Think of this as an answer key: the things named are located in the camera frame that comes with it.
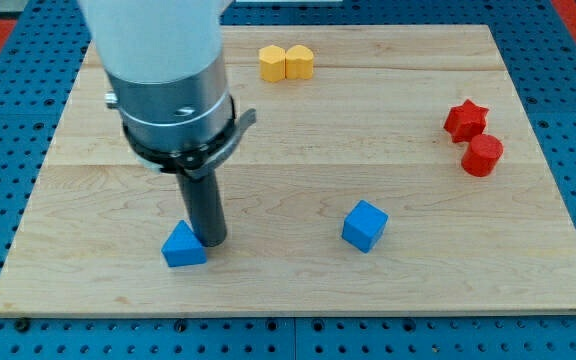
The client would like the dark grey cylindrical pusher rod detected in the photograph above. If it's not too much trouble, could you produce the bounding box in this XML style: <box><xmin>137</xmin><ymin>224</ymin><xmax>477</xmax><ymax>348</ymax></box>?
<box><xmin>176</xmin><ymin>172</ymin><xmax>227</xmax><ymax>247</ymax></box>

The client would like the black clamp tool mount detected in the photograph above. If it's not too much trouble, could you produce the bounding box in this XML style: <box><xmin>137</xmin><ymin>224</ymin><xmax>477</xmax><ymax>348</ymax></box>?
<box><xmin>120</xmin><ymin>99</ymin><xmax>256</xmax><ymax>180</ymax></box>

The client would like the blue triangle block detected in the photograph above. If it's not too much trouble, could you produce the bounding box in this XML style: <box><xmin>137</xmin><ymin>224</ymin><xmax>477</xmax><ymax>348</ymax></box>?
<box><xmin>161</xmin><ymin>220</ymin><xmax>207</xmax><ymax>267</ymax></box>

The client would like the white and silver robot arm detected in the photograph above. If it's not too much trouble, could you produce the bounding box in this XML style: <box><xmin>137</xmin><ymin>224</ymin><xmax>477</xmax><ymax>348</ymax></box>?
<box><xmin>78</xmin><ymin>0</ymin><xmax>256</xmax><ymax>247</ymax></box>

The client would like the yellow hexagon block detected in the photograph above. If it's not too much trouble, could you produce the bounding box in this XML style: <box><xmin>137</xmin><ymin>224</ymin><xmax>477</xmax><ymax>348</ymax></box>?
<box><xmin>258</xmin><ymin>45</ymin><xmax>286</xmax><ymax>82</ymax></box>

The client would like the yellow heart block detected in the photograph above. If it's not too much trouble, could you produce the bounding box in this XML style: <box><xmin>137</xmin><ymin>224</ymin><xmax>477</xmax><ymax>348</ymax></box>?
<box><xmin>285</xmin><ymin>45</ymin><xmax>314</xmax><ymax>80</ymax></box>

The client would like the blue cube block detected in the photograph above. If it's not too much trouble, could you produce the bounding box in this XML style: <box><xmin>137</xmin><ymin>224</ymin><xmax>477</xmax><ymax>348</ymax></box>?
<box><xmin>341</xmin><ymin>200</ymin><xmax>389</xmax><ymax>253</ymax></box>

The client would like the light wooden board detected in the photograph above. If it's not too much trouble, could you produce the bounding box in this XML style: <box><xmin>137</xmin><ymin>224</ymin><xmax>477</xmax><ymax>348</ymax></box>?
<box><xmin>0</xmin><ymin>25</ymin><xmax>576</xmax><ymax>318</ymax></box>

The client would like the red star block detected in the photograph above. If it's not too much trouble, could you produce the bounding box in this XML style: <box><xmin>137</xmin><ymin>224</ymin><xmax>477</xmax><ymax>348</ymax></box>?
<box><xmin>443</xmin><ymin>99</ymin><xmax>489</xmax><ymax>143</ymax></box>

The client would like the red cylinder block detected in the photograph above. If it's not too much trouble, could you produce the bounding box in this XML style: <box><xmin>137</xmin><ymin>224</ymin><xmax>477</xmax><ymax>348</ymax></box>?
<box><xmin>461</xmin><ymin>134</ymin><xmax>504</xmax><ymax>177</ymax></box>

